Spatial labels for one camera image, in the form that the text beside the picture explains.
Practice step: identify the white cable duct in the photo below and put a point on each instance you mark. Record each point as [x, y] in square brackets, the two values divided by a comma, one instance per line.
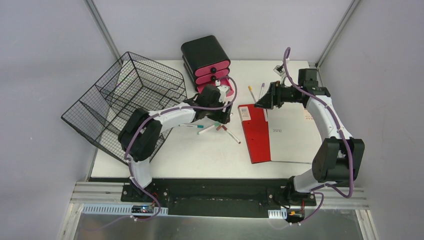
[277, 214]
[124, 209]

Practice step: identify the white binder cover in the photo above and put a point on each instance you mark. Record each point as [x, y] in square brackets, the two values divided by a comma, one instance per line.
[293, 135]

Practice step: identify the green cap white marker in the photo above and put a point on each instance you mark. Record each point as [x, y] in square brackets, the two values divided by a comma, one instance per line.
[208, 128]

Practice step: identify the yellow cap white pen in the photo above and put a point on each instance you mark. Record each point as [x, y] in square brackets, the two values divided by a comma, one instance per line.
[252, 94]

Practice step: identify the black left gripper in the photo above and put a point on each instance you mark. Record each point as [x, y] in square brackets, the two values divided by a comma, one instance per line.
[222, 116]

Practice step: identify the purple cap white pen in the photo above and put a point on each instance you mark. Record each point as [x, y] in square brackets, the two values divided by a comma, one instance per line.
[261, 93]

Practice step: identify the white cable duct right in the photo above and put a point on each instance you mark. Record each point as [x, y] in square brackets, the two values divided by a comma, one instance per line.
[277, 214]

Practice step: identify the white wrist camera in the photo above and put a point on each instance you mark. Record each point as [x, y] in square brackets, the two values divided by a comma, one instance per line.
[223, 91]
[280, 70]

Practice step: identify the black wire mesh tray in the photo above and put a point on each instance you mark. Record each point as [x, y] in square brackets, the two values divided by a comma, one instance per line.
[132, 82]

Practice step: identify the white cable duct left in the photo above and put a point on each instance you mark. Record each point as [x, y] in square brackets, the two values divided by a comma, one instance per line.
[124, 209]

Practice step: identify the red binder folder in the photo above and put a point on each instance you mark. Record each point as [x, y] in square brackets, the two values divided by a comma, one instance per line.
[256, 132]

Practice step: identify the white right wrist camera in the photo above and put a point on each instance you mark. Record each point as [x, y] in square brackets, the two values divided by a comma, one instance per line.
[280, 70]

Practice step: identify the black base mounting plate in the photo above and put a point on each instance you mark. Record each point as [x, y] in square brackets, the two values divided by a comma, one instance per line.
[202, 197]

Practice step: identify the red brown white marker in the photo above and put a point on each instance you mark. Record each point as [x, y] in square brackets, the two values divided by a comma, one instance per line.
[231, 134]

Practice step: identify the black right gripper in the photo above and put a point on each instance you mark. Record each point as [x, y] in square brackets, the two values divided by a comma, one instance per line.
[266, 101]

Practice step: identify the teal cap white marker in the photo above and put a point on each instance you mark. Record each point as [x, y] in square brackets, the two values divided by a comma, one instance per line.
[192, 126]

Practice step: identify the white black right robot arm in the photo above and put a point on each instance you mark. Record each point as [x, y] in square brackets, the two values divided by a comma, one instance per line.
[338, 159]

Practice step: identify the black drawer cabinet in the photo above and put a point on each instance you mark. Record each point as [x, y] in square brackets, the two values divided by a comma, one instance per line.
[201, 52]

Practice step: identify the pink top drawer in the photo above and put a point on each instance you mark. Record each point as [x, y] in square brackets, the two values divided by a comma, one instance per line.
[212, 68]

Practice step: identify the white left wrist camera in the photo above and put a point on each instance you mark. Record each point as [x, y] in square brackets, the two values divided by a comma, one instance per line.
[223, 91]

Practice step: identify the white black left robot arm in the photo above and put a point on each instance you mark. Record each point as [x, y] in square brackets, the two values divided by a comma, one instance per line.
[141, 133]

